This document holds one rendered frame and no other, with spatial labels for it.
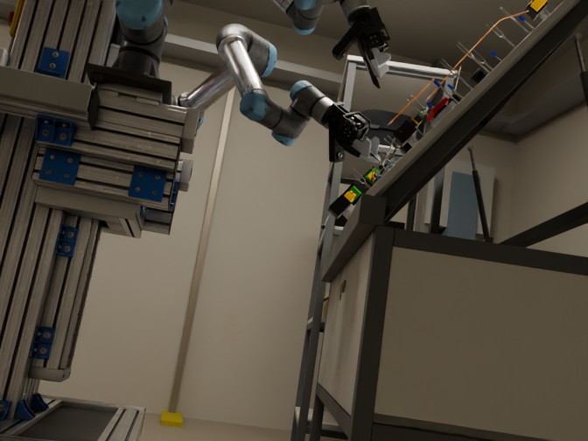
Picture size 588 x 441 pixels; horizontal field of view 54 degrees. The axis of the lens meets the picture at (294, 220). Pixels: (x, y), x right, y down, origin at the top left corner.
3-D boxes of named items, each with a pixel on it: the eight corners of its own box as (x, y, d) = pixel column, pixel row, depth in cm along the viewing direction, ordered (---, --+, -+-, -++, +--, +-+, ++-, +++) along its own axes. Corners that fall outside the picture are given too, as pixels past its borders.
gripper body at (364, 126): (355, 127, 158) (326, 103, 163) (345, 152, 163) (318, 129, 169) (374, 122, 162) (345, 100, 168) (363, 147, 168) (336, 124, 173)
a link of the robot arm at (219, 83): (154, 103, 225) (248, 19, 194) (185, 117, 235) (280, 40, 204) (154, 128, 219) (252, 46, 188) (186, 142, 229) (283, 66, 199)
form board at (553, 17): (328, 268, 239) (325, 265, 240) (490, 108, 256) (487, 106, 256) (372, 197, 124) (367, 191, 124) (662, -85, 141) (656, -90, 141)
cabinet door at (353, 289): (346, 416, 118) (370, 229, 127) (326, 393, 172) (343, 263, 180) (360, 417, 118) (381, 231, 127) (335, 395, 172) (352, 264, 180)
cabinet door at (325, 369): (328, 394, 172) (345, 263, 180) (317, 381, 226) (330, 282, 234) (334, 395, 172) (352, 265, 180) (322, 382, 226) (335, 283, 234)
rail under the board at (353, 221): (358, 222, 123) (361, 192, 124) (320, 281, 238) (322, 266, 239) (383, 226, 123) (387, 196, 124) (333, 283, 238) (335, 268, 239)
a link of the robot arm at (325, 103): (308, 121, 171) (327, 116, 176) (318, 129, 169) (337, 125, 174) (315, 99, 166) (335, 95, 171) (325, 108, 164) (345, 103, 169)
